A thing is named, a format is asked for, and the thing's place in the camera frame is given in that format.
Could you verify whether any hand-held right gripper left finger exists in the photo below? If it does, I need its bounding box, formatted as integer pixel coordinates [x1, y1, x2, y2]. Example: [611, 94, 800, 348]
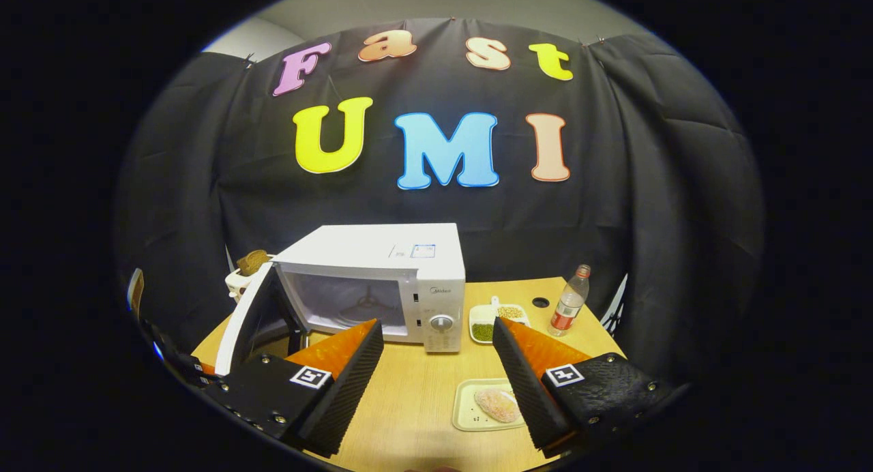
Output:
[201, 319, 385, 459]

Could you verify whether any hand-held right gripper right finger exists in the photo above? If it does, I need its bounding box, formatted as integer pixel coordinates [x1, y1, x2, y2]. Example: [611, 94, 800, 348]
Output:
[492, 316, 691, 459]

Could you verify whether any round pink food patty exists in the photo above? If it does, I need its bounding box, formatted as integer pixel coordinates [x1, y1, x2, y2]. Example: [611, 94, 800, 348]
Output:
[474, 388, 522, 424]

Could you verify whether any white microwave oven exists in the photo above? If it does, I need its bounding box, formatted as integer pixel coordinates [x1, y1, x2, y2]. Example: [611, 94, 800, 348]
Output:
[215, 223, 467, 377]

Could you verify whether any white food tray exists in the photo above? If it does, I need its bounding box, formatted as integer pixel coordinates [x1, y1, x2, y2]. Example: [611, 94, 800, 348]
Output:
[452, 379, 527, 432]

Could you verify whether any divided dish of grains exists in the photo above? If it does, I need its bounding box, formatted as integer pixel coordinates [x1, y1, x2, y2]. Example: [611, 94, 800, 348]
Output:
[469, 296, 531, 344]

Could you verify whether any plastic bottle with red label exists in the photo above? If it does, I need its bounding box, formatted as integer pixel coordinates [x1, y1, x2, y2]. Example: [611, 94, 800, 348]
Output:
[547, 265, 591, 338]

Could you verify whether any white toaster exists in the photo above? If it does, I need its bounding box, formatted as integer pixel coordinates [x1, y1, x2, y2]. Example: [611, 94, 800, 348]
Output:
[225, 254, 277, 302]

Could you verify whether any black backdrop cloth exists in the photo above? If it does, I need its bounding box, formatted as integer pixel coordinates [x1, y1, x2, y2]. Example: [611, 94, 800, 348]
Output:
[116, 18, 765, 384]

